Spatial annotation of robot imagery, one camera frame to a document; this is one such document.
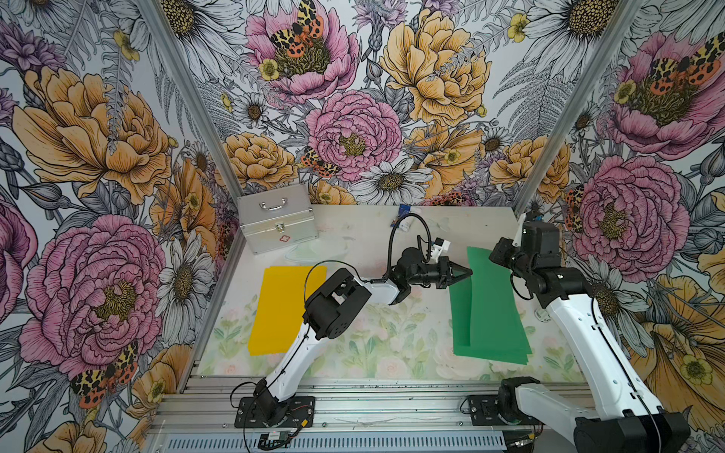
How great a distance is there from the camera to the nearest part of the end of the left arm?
779 mm

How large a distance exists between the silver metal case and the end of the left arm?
1.33 ft

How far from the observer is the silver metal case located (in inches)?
39.5
